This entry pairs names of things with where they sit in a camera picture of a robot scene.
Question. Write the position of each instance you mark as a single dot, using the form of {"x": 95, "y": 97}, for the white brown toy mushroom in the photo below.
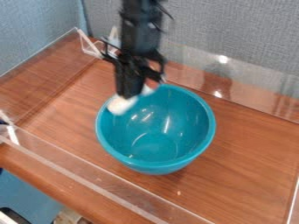
{"x": 119, "y": 105}

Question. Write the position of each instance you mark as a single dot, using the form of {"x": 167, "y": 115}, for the blue plastic bowl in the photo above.
{"x": 162, "y": 134}

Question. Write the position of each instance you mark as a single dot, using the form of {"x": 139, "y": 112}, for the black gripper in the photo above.
{"x": 134, "y": 53}

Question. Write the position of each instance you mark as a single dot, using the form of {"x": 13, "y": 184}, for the clear acrylic front bracket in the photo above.
{"x": 7, "y": 127}

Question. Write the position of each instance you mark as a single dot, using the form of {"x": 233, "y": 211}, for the clear acrylic front panel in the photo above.
{"x": 45, "y": 161}

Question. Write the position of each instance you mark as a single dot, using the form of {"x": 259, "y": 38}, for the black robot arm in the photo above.
{"x": 143, "y": 6}

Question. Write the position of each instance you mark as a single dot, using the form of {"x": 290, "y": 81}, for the clear acrylic back panel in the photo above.
{"x": 253, "y": 86}

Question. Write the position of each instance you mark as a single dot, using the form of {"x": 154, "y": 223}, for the clear acrylic corner bracket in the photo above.
{"x": 98, "y": 46}

